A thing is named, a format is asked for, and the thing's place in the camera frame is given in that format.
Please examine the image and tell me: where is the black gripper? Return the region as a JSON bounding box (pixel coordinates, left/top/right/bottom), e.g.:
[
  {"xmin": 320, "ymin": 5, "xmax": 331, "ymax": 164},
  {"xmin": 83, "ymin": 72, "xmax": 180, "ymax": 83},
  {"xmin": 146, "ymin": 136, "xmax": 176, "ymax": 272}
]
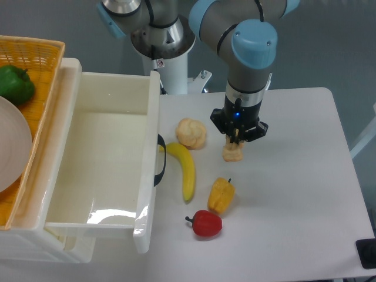
[{"xmin": 210, "ymin": 93, "xmax": 268, "ymax": 143}]

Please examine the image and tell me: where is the square tan bread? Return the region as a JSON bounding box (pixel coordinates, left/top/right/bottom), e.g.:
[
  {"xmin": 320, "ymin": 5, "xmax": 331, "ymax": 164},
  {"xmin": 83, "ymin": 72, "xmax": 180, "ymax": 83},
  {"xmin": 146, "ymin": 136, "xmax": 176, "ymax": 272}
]
[{"xmin": 221, "ymin": 136, "xmax": 244, "ymax": 162}]

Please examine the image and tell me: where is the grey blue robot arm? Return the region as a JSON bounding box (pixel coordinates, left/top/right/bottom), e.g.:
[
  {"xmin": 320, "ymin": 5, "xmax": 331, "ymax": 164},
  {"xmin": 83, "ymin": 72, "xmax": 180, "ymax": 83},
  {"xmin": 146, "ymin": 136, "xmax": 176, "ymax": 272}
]
[{"xmin": 97, "ymin": 1, "xmax": 299, "ymax": 144}]

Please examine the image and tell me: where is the round tan bread roll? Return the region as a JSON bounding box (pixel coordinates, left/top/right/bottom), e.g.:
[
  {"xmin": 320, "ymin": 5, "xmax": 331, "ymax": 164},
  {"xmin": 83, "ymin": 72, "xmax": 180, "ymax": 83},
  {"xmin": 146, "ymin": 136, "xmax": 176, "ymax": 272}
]
[{"xmin": 175, "ymin": 118, "xmax": 207, "ymax": 150}]

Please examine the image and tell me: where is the upper white drawer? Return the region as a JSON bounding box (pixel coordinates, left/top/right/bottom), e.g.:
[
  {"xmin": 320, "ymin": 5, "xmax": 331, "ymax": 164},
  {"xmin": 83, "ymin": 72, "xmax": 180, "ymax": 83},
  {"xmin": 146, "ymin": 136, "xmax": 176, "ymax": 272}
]
[{"xmin": 45, "ymin": 71, "xmax": 163, "ymax": 253}]

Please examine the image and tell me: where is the white drawer cabinet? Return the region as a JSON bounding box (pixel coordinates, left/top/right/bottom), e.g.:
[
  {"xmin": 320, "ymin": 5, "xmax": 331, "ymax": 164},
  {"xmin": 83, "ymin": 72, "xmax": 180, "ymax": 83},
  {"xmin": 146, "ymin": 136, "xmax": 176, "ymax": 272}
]
[{"xmin": 1, "ymin": 58, "xmax": 95, "ymax": 263}]

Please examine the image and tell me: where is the yellow banana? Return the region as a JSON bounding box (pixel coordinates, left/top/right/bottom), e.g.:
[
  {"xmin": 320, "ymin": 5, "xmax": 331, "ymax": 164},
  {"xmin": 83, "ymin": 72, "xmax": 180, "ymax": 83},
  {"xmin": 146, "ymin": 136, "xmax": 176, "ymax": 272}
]
[{"xmin": 165, "ymin": 142, "xmax": 196, "ymax": 203}]

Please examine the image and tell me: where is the yellow bell pepper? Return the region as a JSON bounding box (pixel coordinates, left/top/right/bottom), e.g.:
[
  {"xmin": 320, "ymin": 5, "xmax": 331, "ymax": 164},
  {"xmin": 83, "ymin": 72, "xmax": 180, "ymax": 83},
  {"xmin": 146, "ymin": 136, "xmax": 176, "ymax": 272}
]
[{"xmin": 207, "ymin": 177, "xmax": 235, "ymax": 214}]

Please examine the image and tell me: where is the red bell pepper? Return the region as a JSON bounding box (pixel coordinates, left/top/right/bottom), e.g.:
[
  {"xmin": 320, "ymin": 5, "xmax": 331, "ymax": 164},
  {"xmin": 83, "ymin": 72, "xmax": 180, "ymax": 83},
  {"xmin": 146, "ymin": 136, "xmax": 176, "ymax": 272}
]
[{"xmin": 185, "ymin": 210, "xmax": 223, "ymax": 237}]

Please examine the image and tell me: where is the black device at edge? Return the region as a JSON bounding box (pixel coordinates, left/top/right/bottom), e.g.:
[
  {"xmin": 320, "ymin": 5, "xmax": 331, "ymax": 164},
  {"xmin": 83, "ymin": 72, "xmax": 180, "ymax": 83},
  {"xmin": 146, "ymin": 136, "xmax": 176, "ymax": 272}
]
[{"xmin": 355, "ymin": 238, "xmax": 376, "ymax": 269}]

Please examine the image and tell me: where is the orange plastic basket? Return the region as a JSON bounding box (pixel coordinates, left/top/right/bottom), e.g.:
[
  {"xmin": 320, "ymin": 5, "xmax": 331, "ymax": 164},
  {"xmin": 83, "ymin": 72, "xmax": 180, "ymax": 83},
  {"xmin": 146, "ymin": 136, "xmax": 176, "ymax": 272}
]
[{"xmin": 1, "ymin": 35, "xmax": 65, "ymax": 231}]

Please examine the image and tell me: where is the beige round plate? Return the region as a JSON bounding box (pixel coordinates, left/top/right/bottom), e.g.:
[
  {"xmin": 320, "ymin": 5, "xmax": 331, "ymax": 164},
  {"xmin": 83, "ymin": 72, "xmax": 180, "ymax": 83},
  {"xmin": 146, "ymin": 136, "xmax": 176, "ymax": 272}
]
[{"xmin": 1, "ymin": 98, "xmax": 32, "ymax": 191}]

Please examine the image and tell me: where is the green bell pepper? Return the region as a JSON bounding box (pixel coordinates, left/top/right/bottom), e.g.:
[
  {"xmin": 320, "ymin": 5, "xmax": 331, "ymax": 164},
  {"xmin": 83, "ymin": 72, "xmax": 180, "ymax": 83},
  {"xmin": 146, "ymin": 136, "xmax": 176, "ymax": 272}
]
[{"xmin": 1, "ymin": 65, "xmax": 35, "ymax": 106}]

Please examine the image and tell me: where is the black drawer handle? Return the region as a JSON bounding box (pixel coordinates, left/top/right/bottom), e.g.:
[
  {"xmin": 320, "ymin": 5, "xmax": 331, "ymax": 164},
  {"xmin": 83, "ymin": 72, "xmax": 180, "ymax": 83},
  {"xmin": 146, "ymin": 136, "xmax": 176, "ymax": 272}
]
[{"xmin": 153, "ymin": 133, "xmax": 167, "ymax": 187}]

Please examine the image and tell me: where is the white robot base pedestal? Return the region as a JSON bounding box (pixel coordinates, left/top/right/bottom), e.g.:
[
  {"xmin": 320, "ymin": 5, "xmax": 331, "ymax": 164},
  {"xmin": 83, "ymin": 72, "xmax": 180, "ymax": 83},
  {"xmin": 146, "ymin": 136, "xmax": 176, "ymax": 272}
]
[{"xmin": 130, "ymin": 14, "xmax": 213, "ymax": 95}]

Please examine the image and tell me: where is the white table frame bracket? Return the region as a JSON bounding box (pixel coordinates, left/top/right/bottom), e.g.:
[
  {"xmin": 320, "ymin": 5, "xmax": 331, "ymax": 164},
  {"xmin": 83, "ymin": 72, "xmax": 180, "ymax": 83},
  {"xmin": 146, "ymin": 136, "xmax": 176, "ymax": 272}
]
[{"xmin": 350, "ymin": 104, "xmax": 375, "ymax": 159}]

